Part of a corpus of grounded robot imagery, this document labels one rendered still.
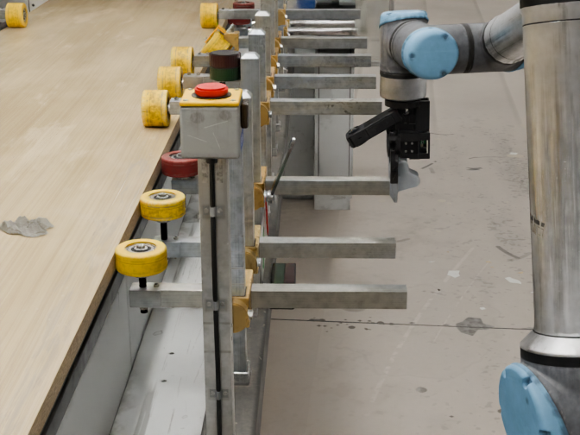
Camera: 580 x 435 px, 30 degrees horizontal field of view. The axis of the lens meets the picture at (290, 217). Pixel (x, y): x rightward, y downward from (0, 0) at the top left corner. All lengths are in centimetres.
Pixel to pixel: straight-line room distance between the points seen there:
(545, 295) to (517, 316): 222
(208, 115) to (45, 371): 37
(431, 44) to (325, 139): 257
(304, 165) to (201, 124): 337
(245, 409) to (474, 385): 164
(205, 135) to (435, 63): 75
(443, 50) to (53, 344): 90
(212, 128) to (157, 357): 79
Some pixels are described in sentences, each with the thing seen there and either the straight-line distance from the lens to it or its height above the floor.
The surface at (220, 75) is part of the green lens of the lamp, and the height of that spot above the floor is 108.
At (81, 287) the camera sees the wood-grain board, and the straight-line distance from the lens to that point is 158.
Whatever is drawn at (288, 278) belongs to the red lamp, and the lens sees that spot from 209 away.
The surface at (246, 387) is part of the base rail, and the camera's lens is 171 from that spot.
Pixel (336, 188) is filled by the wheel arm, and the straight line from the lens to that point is 216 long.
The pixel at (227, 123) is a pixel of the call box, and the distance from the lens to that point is 127.
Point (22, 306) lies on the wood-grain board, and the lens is 154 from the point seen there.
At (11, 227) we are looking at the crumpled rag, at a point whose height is 91.
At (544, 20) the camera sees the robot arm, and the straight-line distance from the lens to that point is 142.
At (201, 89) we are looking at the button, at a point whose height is 123.
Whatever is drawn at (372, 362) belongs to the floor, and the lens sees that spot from 331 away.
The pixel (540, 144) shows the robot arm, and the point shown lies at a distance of 143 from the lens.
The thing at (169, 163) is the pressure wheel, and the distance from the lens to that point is 214.
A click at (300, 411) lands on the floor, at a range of 304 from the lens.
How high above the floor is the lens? 152
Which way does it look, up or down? 20 degrees down
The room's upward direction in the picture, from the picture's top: straight up
